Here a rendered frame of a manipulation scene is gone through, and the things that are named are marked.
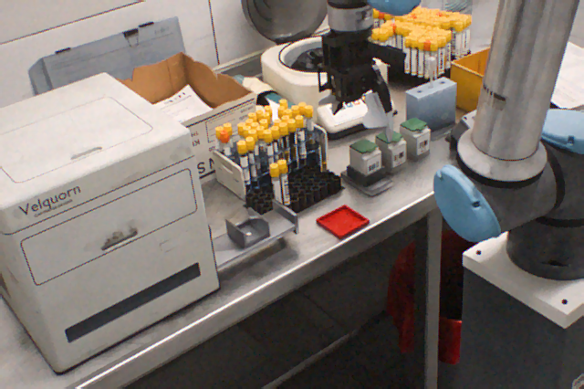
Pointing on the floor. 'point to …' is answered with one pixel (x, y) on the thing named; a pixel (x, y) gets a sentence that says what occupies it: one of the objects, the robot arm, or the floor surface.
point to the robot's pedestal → (515, 342)
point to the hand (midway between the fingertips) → (364, 127)
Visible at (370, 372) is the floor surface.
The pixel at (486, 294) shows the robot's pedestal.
